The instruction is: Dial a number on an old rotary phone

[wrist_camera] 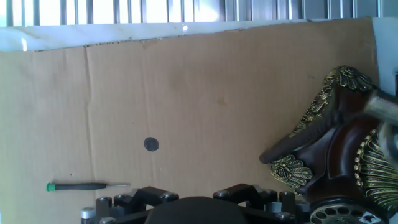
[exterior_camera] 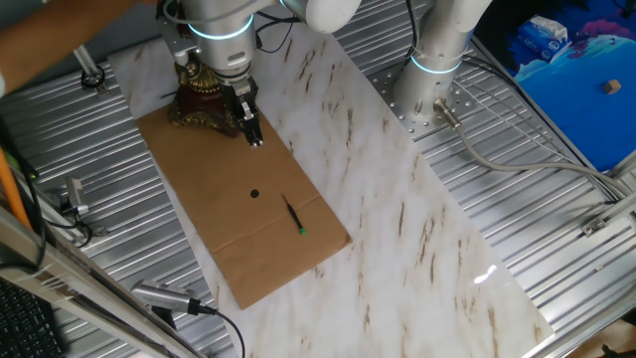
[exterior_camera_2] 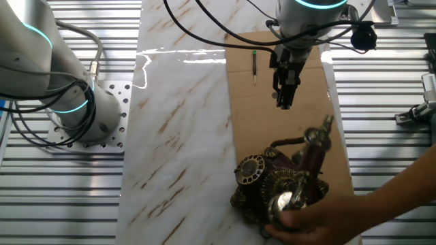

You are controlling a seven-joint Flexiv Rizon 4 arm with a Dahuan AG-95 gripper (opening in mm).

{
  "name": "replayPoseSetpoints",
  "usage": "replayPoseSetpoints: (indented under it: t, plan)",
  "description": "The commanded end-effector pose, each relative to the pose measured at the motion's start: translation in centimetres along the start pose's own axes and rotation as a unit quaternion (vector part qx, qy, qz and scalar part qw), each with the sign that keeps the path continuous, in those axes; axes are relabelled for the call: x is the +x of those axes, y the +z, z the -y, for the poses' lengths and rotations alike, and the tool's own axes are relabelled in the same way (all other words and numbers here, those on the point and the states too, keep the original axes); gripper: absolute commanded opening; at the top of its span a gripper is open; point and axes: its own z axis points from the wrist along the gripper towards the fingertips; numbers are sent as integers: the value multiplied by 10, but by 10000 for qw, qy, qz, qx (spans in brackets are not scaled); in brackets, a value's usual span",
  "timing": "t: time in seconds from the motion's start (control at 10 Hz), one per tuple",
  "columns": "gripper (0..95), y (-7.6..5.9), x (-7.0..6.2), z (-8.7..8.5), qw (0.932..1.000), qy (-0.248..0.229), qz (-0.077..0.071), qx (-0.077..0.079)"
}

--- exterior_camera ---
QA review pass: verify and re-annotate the silver ribbed camera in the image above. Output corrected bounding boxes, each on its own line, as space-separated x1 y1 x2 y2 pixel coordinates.
129 278 203 317

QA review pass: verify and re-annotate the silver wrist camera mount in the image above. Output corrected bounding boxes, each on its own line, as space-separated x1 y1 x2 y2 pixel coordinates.
157 0 201 69

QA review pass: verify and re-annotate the aluminium frame rail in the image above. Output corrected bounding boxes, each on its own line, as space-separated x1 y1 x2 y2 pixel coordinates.
0 206 200 358

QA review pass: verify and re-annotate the orange pole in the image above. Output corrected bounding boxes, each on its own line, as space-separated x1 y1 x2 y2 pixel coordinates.
0 148 32 230

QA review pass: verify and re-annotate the brown cardboard sheet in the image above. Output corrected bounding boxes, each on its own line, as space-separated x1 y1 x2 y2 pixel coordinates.
134 101 354 311
106 0 556 358

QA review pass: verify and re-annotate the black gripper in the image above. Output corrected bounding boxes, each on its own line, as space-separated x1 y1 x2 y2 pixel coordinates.
221 74 265 149

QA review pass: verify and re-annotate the slim aluminium post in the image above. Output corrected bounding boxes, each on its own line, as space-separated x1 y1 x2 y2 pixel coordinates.
74 47 108 95

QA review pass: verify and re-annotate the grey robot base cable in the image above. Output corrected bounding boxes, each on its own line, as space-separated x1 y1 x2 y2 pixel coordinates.
432 97 632 200

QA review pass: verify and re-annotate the blue tissue pack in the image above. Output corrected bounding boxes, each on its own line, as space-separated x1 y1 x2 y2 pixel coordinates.
515 14 571 64

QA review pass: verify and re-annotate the black keyboard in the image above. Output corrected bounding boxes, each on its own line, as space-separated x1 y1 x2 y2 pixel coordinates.
0 277 66 358

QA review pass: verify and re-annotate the small metal corner bracket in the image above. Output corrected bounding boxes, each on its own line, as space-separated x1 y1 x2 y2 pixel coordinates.
580 217 610 238

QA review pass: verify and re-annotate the black screwdriver green cap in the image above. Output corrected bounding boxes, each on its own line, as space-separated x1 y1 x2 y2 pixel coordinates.
281 193 307 237

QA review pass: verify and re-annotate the black base cable bundle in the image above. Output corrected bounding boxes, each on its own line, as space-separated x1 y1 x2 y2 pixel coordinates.
404 0 419 56

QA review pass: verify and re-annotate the blue painted mat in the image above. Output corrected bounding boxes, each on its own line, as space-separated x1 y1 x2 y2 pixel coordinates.
474 0 636 173

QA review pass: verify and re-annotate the black camera cable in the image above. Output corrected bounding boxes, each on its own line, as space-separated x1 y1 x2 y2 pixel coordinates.
198 303 247 358

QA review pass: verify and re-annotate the bare person forearm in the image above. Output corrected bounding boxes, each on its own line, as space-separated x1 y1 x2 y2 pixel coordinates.
0 0 150 95

